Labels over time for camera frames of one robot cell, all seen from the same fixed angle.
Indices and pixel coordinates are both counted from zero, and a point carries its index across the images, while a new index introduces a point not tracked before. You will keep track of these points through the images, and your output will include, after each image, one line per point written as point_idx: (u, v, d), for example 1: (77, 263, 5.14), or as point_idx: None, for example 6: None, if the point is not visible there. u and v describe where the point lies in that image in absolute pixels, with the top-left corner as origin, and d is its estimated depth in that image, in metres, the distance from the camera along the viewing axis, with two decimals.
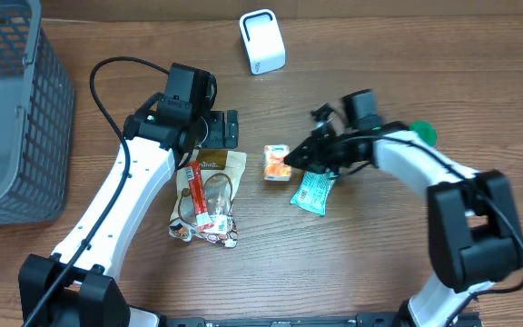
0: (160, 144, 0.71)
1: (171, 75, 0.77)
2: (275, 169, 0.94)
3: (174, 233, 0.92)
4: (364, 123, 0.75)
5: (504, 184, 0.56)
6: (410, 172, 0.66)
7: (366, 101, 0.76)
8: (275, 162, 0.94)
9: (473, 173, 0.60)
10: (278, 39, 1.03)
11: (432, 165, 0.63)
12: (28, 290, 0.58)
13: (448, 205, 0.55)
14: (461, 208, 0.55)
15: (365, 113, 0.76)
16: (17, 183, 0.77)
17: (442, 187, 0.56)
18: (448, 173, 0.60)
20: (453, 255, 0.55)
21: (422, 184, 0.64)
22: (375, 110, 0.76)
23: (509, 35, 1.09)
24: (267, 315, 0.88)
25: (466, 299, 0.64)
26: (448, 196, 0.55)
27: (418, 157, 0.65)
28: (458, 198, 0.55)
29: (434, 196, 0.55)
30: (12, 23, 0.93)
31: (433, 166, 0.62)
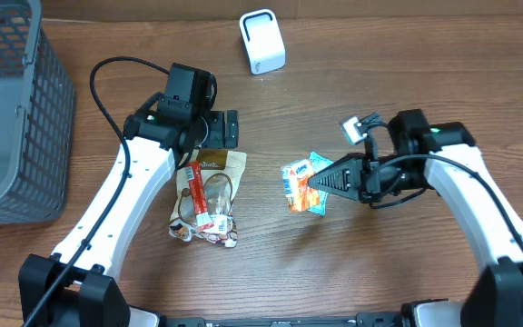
0: (160, 144, 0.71)
1: (171, 76, 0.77)
2: (305, 199, 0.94)
3: (174, 233, 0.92)
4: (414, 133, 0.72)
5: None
6: (467, 212, 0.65)
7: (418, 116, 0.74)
8: (303, 190, 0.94)
9: None
10: (278, 39, 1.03)
11: (496, 222, 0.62)
12: (28, 290, 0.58)
13: (507, 293, 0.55)
14: (519, 297, 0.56)
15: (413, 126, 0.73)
16: (17, 183, 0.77)
17: (503, 268, 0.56)
18: (513, 242, 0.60)
20: None
21: (476, 232, 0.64)
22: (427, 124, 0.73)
23: (509, 35, 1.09)
24: (267, 315, 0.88)
25: None
26: (508, 282, 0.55)
27: (482, 207, 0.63)
28: (518, 283, 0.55)
29: (494, 282, 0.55)
30: (12, 23, 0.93)
31: (496, 225, 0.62)
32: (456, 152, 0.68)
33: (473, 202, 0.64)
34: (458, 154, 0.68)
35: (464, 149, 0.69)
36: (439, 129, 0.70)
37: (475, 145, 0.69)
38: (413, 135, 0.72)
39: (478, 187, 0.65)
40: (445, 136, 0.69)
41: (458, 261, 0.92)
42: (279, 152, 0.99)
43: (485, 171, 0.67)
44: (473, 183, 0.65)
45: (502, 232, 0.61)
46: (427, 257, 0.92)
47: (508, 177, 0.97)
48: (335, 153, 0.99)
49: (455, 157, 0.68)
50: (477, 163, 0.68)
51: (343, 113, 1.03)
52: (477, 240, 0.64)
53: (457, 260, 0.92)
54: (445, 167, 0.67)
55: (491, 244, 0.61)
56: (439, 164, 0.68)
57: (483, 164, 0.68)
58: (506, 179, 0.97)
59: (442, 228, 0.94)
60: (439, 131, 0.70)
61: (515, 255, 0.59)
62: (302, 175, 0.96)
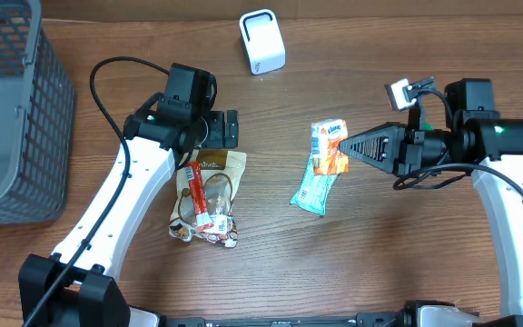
0: (160, 144, 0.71)
1: (171, 76, 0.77)
2: (331, 163, 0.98)
3: (174, 233, 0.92)
4: (472, 113, 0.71)
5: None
6: (508, 241, 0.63)
7: (482, 91, 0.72)
8: (332, 154, 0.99)
9: None
10: (278, 39, 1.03)
11: None
12: (28, 290, 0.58)
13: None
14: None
15: (474, 104, 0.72)
16: (17, 182, 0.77)
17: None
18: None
20: None
21: (508, 266, 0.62)
22: (490, 104, 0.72)
23: (509, 35, 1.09)
24: (267, 315, 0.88)
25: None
26: None
27: None
28: None
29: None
30: (12, 23, 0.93)
31: None
32: (514, 163, 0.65)
33: (518, 235, 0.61)
34: (518, 172, 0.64)
35: None
36: (503, 127, 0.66)
37: None
38: (471, 128, 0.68)
39: None
40: (508, 138, 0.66)
41: (458, 261, 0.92)
42: (279, 152, 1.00)
43: None
44: None
45: None
46: (427, 257, 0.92)
47: None
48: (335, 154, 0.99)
49: (513, 175, 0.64)
50: None
51: (343, 113, 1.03)
52: (508, 273, 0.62)
53: (457, 260, 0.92)
54: (499, 184, 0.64)
55: None
56: (493, 180, 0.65)
57: None
58: None
59: (442, 228, 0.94)
60: (503, 132, 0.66)
61: None
62: (333, 137, 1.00)
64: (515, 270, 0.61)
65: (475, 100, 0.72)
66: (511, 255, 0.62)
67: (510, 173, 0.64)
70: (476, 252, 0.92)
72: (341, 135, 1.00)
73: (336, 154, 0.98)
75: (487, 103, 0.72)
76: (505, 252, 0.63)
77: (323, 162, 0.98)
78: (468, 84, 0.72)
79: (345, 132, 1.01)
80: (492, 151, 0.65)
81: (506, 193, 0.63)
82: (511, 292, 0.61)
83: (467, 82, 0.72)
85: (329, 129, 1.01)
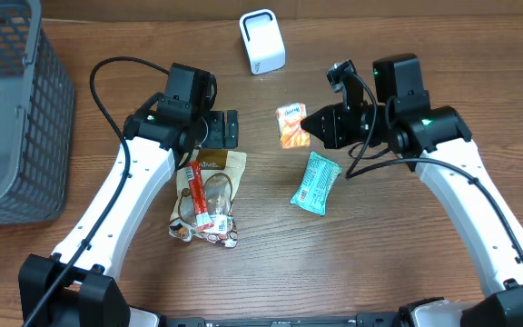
0: (160, 144, 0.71)
1: (171, 76, 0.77)
2: (291, 139, 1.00)
3: (174, 233, 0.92)
4: (404, 99, 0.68)
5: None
6: (466, 222, 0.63)
7: (411, 73, 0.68)
8: (291, 132, 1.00)
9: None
10: (278, 39, 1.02)
11: (498, 238, 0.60)
12: (29, 291, 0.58)
13: (514, 322, 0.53)
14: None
15: (404, 88, 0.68)
16: (17, 183, 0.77)
17: (509, 296, 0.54)
18: (519, 262, 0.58)
20: None
21: (476, 246, 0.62)
22: (419, 85, 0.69)
23: (509, 35, 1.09)
24: (267, 315, 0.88)
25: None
26: (512, 306, 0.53)
27: (484, 221, 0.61)
28: (521, 304, 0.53)
29: (503, 312, 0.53)
30: (12, 23, 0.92)
31: (499, 242, 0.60)
32: (450, 149, 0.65)
33: (474, 213, 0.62)
34: (455, 155, 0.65)
35: (458, 143, 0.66)
36: (431, 119, 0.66)
37: (470, 139, 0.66)
38: (401, 126, 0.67)
39: (478, 195, 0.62)
40: (436, 129, 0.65)
41: (458, 261, 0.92)
42: (278, 151, 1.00)
43: (483, 175, 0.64)
44: (471, 192, 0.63)
45: (507, 249, 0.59)
46: (428, 257, 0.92)
47: (508, 177, 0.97)
48: (336, 153, 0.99)
49: (453, 159, 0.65)
50: (475, 163, 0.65)
51: None
52: (478, 254, 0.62)
53: (457, 260, 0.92)
54: (442, 170, 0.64)
55: (495, 263, 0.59)
56: (435, 167, 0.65)
57: (481, 168, 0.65)
58: (507, 179, 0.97)
59: (442, 228, 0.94)
60: (432, 122, 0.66)
61: (521, 277, 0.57)
62: (292, 116, 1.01)
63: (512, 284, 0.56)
64: (482, 249, 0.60)
65: (404, 83, 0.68)
66: (475, 235, 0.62)
67: (449, 157, 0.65)
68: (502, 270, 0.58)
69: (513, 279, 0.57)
70: None
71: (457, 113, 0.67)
72: (299, 116, 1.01)
73: (295, 132, 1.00)
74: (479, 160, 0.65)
75: (417, 84, 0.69)
76: (468, 234, 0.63)
77: (281, 137, 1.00)
78: (396, 65, 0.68)
79: (303, 113, 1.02)
80: (428, 143, 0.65)
81: (451, 178, 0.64)
82: (486, 270, 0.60)
83: (395, 64, 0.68)
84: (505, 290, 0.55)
85: (289, 111, 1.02)
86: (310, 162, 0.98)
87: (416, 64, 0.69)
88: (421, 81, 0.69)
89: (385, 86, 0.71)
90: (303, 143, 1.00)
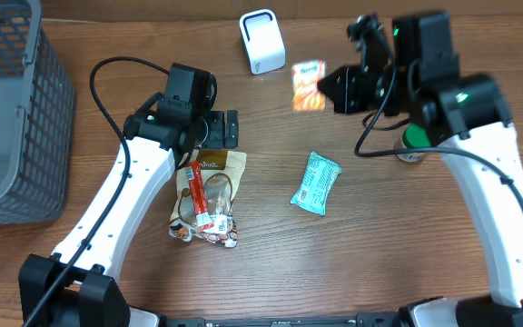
0: (160, 144, 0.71)
1: (171, 76, 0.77)
2: (302, 99, 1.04)
3: (174, 233, 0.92)
4: (429, 64, 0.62)
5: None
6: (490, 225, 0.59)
7: (438, 34, 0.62)
8: (304, 92, 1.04)
9: None
10: (278, 39, 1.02)
11: None
12: (29, 290, 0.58)
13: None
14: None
15: (430, 53, 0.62)
16: (17, 182, 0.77)
17: None
18: None
20: None
21: (497, 253, 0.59)
22: (448, 49, 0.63)
23: (509, 35, 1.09)
24: (266, 315, 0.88)
25: None
26: None
27: (511, 230, 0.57)
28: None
29: None
30: (12, 23, 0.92)
31: None
32: (485, 136, 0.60)
33: (501, 219, 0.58)
34: (490, 146, 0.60)
35: (497, 129, 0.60)
36: (468, 93, 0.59)
37: (509, 123, 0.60)
38: (430, 98, 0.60)
39: (510, 199, 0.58)
40: (471, 104, 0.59)
41: (458, 261, 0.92)
42: (278, 151, 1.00)
43: (518, 173, 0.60)
44: (504, 195, 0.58)
45: None
46: (427, 257, 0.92)
47: None
48: (336, 153, 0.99)
49: (487, 152, 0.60)
50: (510, 160, 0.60)
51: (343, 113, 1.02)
52: (496, 260, 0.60)
53: (457, 260, 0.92)
54: (474, 165, 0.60)
55: (515, 277, 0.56)
56: (466, 161, 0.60)
57: (516, 163, 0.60)
58: None
59: (442, 228, 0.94)
60: (468, 95, 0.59)
61: None
62: (309, 75, 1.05)
63: None
64: (503, 258, 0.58)
65: (431, 46, 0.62)
66: (498, 242, 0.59)
67: (483, 149, 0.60)
68: (520, 286, 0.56)
69: None
70: (476, 252, 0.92)
71: (495, 84, 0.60)
72: (315, 75, 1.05)
73: (309, 93, 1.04)
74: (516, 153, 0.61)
75: (445, 48, 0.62)
76: (491, 238, 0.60)
77: (294, 95, 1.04)
78: (421, 25, 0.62)
79: (320, 73, 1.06)
80: (460, 123, 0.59)
81: (482, 176, 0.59)
82: (501, 279, 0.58)
83: (420, 23, 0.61)
84: (520, 311, 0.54)
85: (306, 68, 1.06)
86: (310, 162, 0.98)
87: (446, 22, 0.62)
88: (449, 44, 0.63)
89: (409, 45, 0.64)
90: (316, 104, 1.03)
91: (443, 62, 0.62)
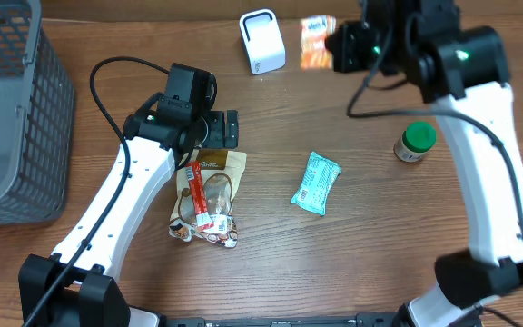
0: (160, 144, 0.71)
1: (171, 76, 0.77)
2: (311, 56, 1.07)
3: (174, 233, 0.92)
4: (429, 17, 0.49)
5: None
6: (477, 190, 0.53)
7: None
8: (312, 49, 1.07)
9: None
10: (278, 39, 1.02)
11: (507, 211, 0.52)
12: (28, 291, 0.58)
13: (501, 294, 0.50)
14: (514, 290, 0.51)
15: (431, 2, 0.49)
16: (16, 183, 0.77)
17: (502, 273, 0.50)
18: (518, 238, 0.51)
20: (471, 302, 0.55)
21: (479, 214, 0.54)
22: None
23: (509, 35, 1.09)
24: (267, 315, 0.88)
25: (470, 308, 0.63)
26: (501, 283, 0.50)
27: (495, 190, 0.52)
28: (510, 282, 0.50)
29: (489, 288, 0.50)
30: (12, 23, 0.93)
31: (505, 215, 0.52)
32: (480, 97, 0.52)
33: (487, 181, 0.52)
34: (484, 106, 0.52)
35: (492, 91, 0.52)
36: (468, 49, 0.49)
37: (507, 84, 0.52)
38: (427, 54, 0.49)
39: (498, 161, 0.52)
40: (471, 64, 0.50)
41: None
42: (278, 151, 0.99)
43: (509, 132, 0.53)
44: (492, 156, 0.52)
45: (509, 223, 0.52)
46: (428, 257, 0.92)
47: None
48: (336, 153, 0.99)
49: (479, 113, 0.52)
50: (503, 120, 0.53)
51: (342, 113, 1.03)
52: (477, 220, 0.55)
53: None
54: (466, 127, 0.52)
55: (493, 236, 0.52)
56: (459, 123, 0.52)
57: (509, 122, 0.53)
58: None
59: (442, 228, 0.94)
60: (469, 54, 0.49)
61: (515, 254, 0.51)
62: (317, 32, 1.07)
63: (507, 262, 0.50)
64: (486, 219, 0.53)
65: None
66: (480, 202, 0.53)
67: (476, 109, 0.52)
68: (498, 244, 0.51)
69: (507, 257, 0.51)
70: None
71: (497, 39, 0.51)
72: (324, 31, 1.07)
73: (316, 51, 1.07)
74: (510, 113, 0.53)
75: None
76: (474, 199, 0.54)
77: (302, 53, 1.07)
78: None
79: (329, 26, 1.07)
80: (458, 85, 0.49)
81: (473, 137, 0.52)
82: (480, 238, 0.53)
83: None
84: (498, 265, 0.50)
85: (315, 24, 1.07)
86: (310, 162, 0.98)
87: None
88: None
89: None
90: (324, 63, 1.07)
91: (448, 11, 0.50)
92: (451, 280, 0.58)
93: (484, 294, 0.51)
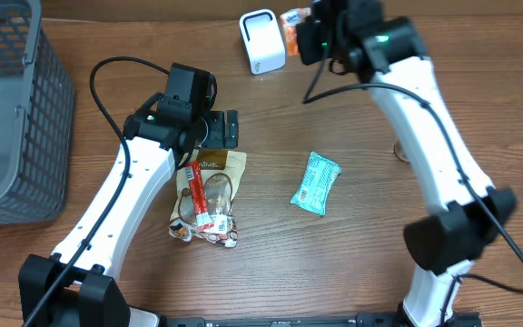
0: (160, 144, 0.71)
1: (171, 76, 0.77)
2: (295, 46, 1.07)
3: (174, 233, 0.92)
4: (357, 14, 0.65)
5: (511, 205, 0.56)
6: (415, 149, 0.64)
7: None
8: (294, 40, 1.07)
9: (486, 187, 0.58)
10: (279, 39, 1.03)
11: (446, 161, 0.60)
12: (29, 290, 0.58)
13: (458, 237, 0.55)
14: (468, 234, 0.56)
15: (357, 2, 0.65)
16: (17, 183, 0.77)
17: (452, 215, 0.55)
18: (460, 183, 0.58)
20: (439, 264, 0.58)
21: (425, 169, 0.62)
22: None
23: (509, 35, 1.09)
24: (267, 315, 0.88)
25: (451, 284, 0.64)
26: (453, 223, 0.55)
27: (431, 143, 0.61)
28: (462, 223, 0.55)
29: (444, 229, 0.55)
30: (12, 23, 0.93)
31: (445, 166, 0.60)
32: (404, 70, 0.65)
33: (424, 138, 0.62)
34: (409, 78, 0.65)
35: (412, 64, 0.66)
36: (388, 34, 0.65)
37: (426, 59, 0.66)
38: (356, 44, 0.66)
39: (429, 121, 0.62)
40: (391, 45, 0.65)
41: None
42: (278, 151, 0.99)
43: (434, 99, 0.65)
44: (423, 118, 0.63)
45: (450, 173, 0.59)
46: None
47: (508, 177, 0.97)
48: (336, 153, 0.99)
49: (406, 83, 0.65)
50: (427, 87, 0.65)
51: (342, 113, 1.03)
52: (425, 176, 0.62)
53: None
54: (396, 94, 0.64)
55: (439, 184, 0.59)
56: (389, 93, 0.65)
57: (432, 87, 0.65)
58: (507, 179, 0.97)
59: None
60: (388, 39, 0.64)
61: (459, 197, 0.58)
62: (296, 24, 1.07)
63: (452, 204, 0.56)
64: (429, 171, 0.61)
65: None
66: (423, 157, 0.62)
67: (401, 80, 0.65)
68: (444, 191, 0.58)
69: (453, 200, 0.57)
70: None
71: (410, 26, 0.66)
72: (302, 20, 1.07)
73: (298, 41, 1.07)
74: (433, 81, 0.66)
75: None
76: (419, 157, 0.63)
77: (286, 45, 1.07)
78: None
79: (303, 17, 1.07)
80: (382, 64, 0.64)
81: (404, 104, 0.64)
82: (430, 191, 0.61)
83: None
84: (448, 211, 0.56)
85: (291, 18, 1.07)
86: (310, 162, 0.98)
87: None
88: None
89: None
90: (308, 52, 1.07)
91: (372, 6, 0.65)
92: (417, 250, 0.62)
93: (442, 241, 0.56)
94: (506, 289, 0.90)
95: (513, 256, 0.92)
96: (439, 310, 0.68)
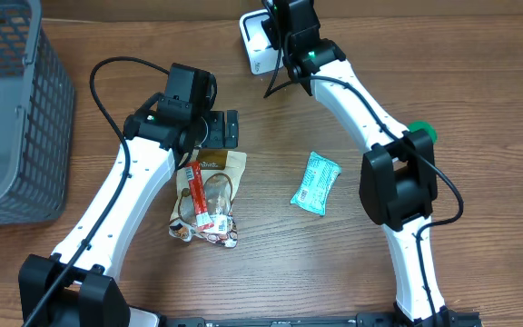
0: (160, 144, 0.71)
1: (171, 75, 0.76)
2: None
3: (174, 233, 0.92)
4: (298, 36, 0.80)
5: (427, 141, 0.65)
6: (348, 120, 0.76)
7: (303, 11, 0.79)
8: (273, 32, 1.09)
9: (402, 131, 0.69)
10: None
11: (368, 119, 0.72)
12: (29, 291, 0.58)
13: (381, 170, 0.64)
14: (392, 168, 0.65)
15: (299, 26, 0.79)
16: (17, 183, 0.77)
17: (374, 151, 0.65)
18: (381, 132, 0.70)
20: (381, 204, 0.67)
21: (356, 132, 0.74)
22: (311, 22, 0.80)
23: (509, 35, 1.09)
24: (267, 315, 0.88)
25: (418, 243, 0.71)
26: (378, 159, 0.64)
27: (355, 110, 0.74)
28: (385, 158, 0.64)
29: (370, 163, 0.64)
30: (12, 23, 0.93)
31: (368, 122, 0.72)
32: (330, 67, 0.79)
33: (350, 108, 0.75)
34: (335, 70, 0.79)
35: (336, 64, 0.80)
36: (316, 52, 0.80)
37: (345, 59, 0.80)
38: (295, 63, 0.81)
39: (351, 94, 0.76)
40: (320, 58, 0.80)
41: (458, 261, 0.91)
42: (277, 151, 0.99)
43: (352, 78, 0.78)
44: (346, 94, 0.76)
45: (372, 126, 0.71)
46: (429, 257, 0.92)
47: (508, 177, 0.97)
48: (336, 153, 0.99)
49: (330, 74, 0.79)
50: (349, 74, 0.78)
51: None
52: (358, 138, 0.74)
53: (456, 260, 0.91)
54: (325, 84, 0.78)
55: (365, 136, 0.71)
56: (321, 84, 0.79)
57: (351, 69, 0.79)
58: (506, 179, 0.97)
59: (442, 228, 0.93)
60: (316, 54, 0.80)
61: (382, 141, 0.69)
62: None
63: (376, 145, 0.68)
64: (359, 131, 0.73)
65: (299, 22, 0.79)
66: (352, 123, 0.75)
67: (330, 73, 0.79)
68: (370, 139, 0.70)
69: (376, 143, 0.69)
70: (476, 252, 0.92)
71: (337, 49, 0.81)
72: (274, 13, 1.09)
73: None
74: (351, 71, 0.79)
75: (309, 21, 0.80)
76: (350, 125, 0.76)
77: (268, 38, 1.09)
78: (291, 6, 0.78)
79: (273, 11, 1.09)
80: (314, 68, 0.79)
81: (331, 88, 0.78)
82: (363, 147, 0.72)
83: (290, 5, 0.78)
84: (371, 150, 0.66)
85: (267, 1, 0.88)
86: (310, 163, 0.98)
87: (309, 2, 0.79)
88: (313, 18, 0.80)
89: (286, 21, 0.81)
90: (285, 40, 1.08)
91: (308, 30, 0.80)
92: (369, 203, 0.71)
93: (371, 175, 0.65)
94: (506, 289, 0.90)
95: (513, 256, 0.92)
96: (422, 289, 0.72)
